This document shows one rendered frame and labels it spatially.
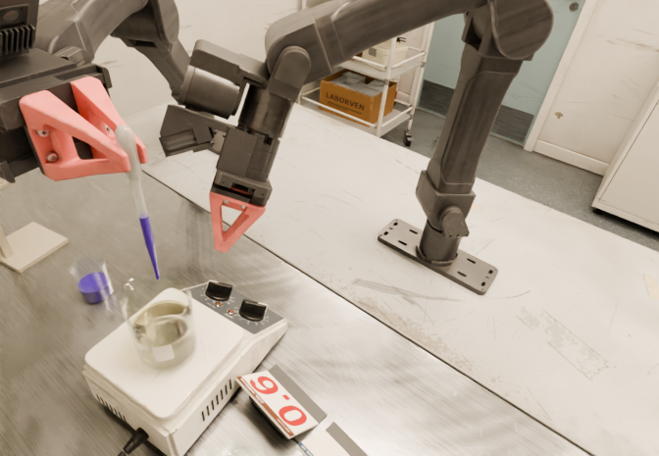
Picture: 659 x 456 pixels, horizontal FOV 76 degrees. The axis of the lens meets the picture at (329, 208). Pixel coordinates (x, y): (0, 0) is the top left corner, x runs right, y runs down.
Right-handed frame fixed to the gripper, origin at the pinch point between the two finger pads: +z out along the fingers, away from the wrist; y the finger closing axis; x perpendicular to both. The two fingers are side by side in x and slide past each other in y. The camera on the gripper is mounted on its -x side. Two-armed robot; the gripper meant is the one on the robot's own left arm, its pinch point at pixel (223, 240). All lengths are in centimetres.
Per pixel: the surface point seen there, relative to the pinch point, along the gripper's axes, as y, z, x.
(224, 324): 8.8, 6.5, 2.5
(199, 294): 1.0, 7.5, -0.6
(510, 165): -199, -40, 177
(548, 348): 7.8, -0.3, 46.8
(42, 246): -16.3, 14.3, -24.4
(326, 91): -224, -41, 46
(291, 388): 9.2, 12.6, 12.8
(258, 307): 3.9, 5.9, 6.6
